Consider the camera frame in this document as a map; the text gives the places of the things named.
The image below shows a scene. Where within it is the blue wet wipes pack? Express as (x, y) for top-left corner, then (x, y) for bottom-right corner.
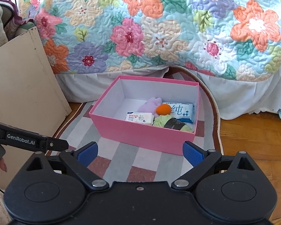
(164, 102), (194, 123)

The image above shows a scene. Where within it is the green yarn ball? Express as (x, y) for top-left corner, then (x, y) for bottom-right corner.
(153, 115), (193, 133)

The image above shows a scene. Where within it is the orange makeup sponge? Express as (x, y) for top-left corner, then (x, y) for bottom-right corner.
(155, 104), (171, 115)

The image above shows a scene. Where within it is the small white tissue pack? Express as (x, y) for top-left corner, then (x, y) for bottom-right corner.
(125, 112), (154, 125)

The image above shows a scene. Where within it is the purple plush toy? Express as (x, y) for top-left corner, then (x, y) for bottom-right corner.
(138, 97), (162, 117)

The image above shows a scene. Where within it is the grey pink checkered rug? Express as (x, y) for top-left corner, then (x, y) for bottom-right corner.
(54, 67), (223, 183)

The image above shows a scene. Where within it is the beige bedside cabinet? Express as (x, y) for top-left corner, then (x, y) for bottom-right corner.
(0, 26), (72, 190)

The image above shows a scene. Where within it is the white bed skirt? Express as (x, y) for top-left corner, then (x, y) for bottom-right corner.
(55, 66), (281, 120)

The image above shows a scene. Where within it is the pink cardboard box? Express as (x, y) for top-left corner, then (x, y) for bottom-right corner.
(89, 76), (200, 155)

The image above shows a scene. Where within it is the clothes pile on cabinet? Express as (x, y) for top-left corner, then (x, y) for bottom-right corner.
(0, 0), (35, 47)

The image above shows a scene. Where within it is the floral quilted bedspread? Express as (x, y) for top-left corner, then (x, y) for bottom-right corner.
(19, 0), (281, 82)

